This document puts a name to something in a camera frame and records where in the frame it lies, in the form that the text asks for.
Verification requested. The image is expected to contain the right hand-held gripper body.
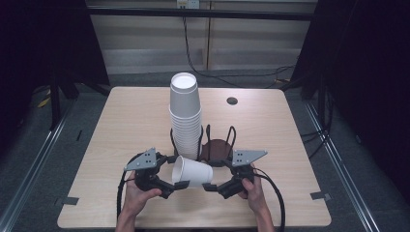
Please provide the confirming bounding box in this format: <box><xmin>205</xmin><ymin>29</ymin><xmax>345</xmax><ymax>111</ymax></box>
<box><xmin>223</xmin><ymin>149</ymin><xmax>269</xmax><ymax>199</ymax></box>

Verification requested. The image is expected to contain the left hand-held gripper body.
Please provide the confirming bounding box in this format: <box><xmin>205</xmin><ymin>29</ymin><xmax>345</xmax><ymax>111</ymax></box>
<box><xmin>123</xmin><ymin>147</ymin><xmax>169</xmax><ymax>191</ymax></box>

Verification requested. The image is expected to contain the dark double cup holder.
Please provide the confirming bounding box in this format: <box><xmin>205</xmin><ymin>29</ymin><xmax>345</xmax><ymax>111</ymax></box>
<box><xmin>169</xmin><ymin>124</ymin><xmax>238</xmax><ymax>164</ymax></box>

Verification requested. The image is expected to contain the single white paper cup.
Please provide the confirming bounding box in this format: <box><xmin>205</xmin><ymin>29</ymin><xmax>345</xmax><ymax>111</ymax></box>
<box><xmin>171</xmin><ymin>155</ymin><xmax>215</xmax><ymax>189</ymax></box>

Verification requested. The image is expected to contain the stack of white paper cups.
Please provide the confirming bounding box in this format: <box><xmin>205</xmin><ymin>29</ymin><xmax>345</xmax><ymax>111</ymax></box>
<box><xmin>168</xmin><ymin>72</ymin><xmax>204</xmax><ymax>161</ymax></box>

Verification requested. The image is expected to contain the person's left hand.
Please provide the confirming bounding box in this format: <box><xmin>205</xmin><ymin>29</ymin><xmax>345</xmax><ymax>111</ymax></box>
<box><xmin>121</xmin><ymin>169</ymin><xmax>163</xmax><ymax>217</ymax></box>

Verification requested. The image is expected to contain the person's right hand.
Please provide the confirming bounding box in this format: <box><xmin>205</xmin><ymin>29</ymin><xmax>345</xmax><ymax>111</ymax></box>
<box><xmin>237</xmin><ymin>163</ymin><xmax>271</xmax><ymax>212</ymax></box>

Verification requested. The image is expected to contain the grey tape strip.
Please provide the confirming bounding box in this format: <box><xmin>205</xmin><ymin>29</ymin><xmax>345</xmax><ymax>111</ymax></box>
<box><xmin>53</xmin><ymin>196</ymin><xmax>80</xmax><ymax>207</ymax></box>
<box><xmin>309</xmin><ymin>190</ymin><xmax>333</xmax><ymax>202</ymax></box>

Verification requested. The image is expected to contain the black metal stand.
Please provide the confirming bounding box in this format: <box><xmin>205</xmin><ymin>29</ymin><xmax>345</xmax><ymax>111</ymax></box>
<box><xmin>47</xmin><ymin>72</ymin><xmax>63</xmax><ymax>131</ymax></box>

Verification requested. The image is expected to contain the yellow floor tape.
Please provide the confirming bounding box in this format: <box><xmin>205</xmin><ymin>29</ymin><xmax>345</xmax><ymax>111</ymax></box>
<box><xmin>36</xmin><ymin>96</ymin><xmax>52</xmax><ymax>109</ymax></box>

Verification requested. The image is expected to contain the black horizontal bar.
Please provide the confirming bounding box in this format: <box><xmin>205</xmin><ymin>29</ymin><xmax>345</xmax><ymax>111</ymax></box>
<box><xmin>86</xmin><ymin>7</ymin><xmax>319</xmax><ymax>22</ymax></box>

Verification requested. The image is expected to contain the dark curtain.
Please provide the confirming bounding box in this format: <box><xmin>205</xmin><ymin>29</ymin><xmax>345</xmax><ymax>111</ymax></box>
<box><xmin>0</xmin><ymin>0</ymin><xmax>111</xmax><ymax>159</ymax></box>
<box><xmin>289</xmin><ymin>0</ymin><xmax>410</xmax><ymax>206</ymax></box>

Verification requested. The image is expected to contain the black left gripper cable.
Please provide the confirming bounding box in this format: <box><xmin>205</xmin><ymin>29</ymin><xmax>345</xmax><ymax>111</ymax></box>
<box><xmin>116</xmin><ymin>152</ymin><xmax>143</xmax><ymax>220</ymax></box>

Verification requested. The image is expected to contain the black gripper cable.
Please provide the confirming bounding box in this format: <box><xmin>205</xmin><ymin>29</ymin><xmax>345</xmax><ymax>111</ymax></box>
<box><xmin>116</xmin><ymin>152</ymin><xmax>143</xmax><ymax>220</ymax></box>
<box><xmin>253</xmin><ymin>166</ymin><xmax>287</xmax><ymax>232</ymax></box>

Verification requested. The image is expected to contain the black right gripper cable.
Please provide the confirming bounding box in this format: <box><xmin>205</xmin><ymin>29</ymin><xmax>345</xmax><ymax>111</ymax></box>
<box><xmin>253</xmin><ymin>166</ymin><xmax>287</xmax><ymax>232</ymax></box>

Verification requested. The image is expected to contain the black floor cables bundle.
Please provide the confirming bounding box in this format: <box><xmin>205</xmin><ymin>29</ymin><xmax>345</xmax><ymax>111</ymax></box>
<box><xmin>300</xmin><ymin>85</ymin><xmax>336</xmax><ymax>160</ymax></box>

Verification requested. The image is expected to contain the metal floor rail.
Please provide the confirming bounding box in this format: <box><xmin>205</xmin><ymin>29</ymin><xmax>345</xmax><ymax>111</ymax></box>
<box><xmin>0</xmin><ymin>101</ymin><xmax>75</xmax><ymax>232</ymax></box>
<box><xmin>304</xmin><ymin>100</ymin><xmax>382</xmax><ymax>232</ymax></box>

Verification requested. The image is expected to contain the long black hanging cable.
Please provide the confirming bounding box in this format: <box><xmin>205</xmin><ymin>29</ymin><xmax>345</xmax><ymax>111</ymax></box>
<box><xmin>181</xmin><ymin>7</ymin><xmax>297</xmax><ymax>90</ymax></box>

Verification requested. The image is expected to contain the white wall power outlet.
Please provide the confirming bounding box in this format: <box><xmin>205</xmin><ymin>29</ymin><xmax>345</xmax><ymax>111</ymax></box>
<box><xmin>176</xmin><ymin>0</ymin><xmax>201</xmax><ymax>10</ymax></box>

